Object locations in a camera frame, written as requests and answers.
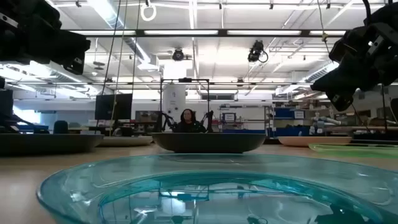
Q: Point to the person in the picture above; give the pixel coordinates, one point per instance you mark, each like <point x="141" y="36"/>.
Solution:
<point x="188" y="124"/>

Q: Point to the blue shelf bin with label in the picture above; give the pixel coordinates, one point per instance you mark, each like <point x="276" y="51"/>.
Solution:
<point x="289" y="113"/>

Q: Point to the blue storage bin row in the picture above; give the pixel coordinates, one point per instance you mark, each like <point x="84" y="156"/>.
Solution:
<point x="289" y="131"/>

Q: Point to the black equipment box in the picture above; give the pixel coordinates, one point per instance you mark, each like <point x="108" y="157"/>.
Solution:
<point x="6" y="104"/>

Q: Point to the white cylindrical tank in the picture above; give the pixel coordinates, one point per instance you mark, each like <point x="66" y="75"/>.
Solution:
<point x="174" y="99"/>

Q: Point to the green transparent plastic plate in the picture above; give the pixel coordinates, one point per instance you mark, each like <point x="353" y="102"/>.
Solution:
<point x="357" y="151"/>

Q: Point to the long blue storage bin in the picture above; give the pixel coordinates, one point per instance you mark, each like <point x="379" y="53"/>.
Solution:
<point x="242" y="131"/>

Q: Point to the white framed sign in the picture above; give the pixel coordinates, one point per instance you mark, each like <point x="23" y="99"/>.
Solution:
<point x="229" y="117"/>

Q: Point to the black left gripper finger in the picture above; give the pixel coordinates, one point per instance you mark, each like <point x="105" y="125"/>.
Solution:
<point x="76" y="67"/>

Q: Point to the black monitor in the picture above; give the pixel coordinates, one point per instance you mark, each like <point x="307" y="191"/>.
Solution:
<point x="113" y="106"/>

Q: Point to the dark grey plastic plate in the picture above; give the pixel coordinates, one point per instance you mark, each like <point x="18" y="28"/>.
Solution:
<point x="208" y="143"/>
<point x="46" y="144"/>

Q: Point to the peach plastic plate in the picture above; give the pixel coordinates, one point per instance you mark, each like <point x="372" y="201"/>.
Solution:
<point x="311" y="141"/>

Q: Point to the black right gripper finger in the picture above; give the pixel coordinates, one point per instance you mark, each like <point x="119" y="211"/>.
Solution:
<point x="342" y="82"/>
<point x="341" y="101"/>

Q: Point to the black office chair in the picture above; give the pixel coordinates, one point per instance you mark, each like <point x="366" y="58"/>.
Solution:
<point x="60" y="127"/>

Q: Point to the round black ceiling camera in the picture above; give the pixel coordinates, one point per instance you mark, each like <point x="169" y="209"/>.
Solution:
<point x="178" y="55"/>

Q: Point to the black camera stand pole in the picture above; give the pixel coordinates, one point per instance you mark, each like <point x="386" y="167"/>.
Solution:
<point x="384" y="109"/>

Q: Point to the black background robot arm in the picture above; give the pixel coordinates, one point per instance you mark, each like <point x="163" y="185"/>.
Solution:
<point x="210" y="119"/>
<point x="168" y="119"/>

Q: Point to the white pipe assembly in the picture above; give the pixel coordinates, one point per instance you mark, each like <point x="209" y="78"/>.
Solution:
<point x="326" y="120"/>

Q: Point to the beige plastic plate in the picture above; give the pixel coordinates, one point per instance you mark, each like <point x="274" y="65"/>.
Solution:
<point x="127" y="141"/>

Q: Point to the teal transparent plastic plate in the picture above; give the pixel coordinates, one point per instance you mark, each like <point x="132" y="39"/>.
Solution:
<point x="217" y="165"/>

